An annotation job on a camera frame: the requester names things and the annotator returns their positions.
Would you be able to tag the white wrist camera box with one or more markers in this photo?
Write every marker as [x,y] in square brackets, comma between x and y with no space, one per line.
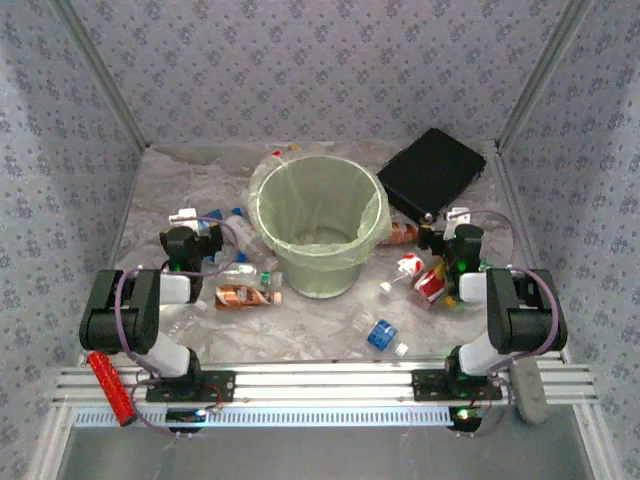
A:
[457,216]
[182,216]

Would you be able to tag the grey oblong object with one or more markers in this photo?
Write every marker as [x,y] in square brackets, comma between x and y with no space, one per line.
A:
[530,392]

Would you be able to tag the clear bottle with green cap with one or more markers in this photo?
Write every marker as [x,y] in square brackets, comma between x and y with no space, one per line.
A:
[240,273]

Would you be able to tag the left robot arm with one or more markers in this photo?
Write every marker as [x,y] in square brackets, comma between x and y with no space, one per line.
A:
[140,310]

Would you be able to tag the clear bottle with white label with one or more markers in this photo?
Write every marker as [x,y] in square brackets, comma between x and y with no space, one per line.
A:
[240,227]

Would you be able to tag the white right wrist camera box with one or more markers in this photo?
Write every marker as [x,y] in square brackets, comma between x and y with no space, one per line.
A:
[457,216]

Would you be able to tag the black circuit board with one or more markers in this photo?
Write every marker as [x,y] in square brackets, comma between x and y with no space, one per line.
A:
[467,422]
[182,416]

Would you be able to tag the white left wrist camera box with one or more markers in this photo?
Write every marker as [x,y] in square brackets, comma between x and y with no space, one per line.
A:
[182,216]

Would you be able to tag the blue label plastic bottle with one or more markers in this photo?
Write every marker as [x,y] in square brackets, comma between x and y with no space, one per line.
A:
[382,334]

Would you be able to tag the brown label plastic bottle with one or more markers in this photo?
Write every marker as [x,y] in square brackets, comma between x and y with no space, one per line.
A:
[400,232]
[240,297]

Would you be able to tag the black flat case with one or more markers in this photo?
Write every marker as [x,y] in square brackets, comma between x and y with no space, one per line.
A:
[430,170]

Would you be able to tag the metal mesh waste bin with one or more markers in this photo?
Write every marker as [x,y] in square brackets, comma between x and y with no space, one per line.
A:
[320,285]

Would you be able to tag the green plastic bin liner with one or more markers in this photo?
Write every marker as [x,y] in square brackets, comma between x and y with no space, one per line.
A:
[300,200]

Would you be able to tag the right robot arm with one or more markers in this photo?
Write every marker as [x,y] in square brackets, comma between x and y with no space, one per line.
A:
[505,310]

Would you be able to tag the red white label clear bottle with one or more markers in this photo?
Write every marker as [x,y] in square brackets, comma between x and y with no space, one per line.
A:
[410,262]

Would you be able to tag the red cylinder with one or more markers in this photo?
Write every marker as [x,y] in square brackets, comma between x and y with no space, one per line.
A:
[112,387]

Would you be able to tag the clear unlabelled plastic bottle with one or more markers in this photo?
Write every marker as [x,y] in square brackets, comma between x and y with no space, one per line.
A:
[187,320]

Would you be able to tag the aluminium rail frame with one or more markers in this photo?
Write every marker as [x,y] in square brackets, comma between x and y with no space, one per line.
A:
[325,385]

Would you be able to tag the aluminium frame post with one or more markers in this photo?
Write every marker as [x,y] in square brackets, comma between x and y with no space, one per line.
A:
[542,75]
[104,75]

